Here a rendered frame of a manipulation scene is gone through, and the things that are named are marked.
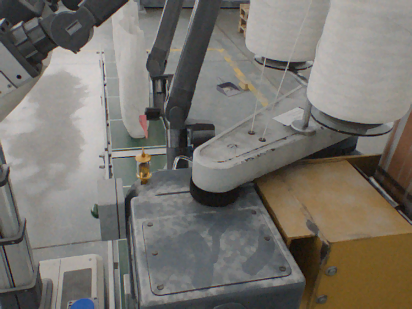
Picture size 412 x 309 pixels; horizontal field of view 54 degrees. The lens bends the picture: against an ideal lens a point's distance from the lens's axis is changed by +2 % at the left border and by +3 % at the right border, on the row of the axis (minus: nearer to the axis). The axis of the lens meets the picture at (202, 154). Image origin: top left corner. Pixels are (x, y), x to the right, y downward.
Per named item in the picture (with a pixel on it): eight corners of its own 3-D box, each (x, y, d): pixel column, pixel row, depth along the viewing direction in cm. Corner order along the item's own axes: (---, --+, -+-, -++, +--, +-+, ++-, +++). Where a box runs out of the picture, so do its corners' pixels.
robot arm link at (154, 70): (152, 64, 142) (148, 60, 134) (184, 61, 142) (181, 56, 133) (156, 98, 143) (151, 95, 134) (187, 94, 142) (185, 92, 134)
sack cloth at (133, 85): (121, 110, 309) (113, 13, 270) (148, 109, 313) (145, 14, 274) (122, 140, 270) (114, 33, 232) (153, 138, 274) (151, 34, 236)
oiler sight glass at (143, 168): (136, 170, 73) (135, 154, 71) (149, 169, 73) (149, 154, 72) (137, 178, 71) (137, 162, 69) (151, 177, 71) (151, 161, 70)
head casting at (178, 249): (128, 273, 89) (121, 162, 73) (232, 257, 94) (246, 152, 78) (140, 423, 64) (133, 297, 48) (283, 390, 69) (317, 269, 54)
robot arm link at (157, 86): (151, 83, 142) (147, 76, 136) (170, 81, 141) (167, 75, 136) (152, 101, 140) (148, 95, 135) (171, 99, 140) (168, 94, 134)
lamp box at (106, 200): (101, 215, 78) (97, 178, 73) (124, 213, 79) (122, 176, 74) (101, 243, 72) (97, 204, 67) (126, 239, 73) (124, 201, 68)
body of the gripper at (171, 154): (200, 176, 99) (198, 146, 99) (160, 178, 97) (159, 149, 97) (194, 173, 106) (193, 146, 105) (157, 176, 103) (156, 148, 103)
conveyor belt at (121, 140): (104, 54, 442) (103, 46, 437) (140, 54, 450) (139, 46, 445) (113, 164, 261) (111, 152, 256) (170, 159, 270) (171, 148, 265)
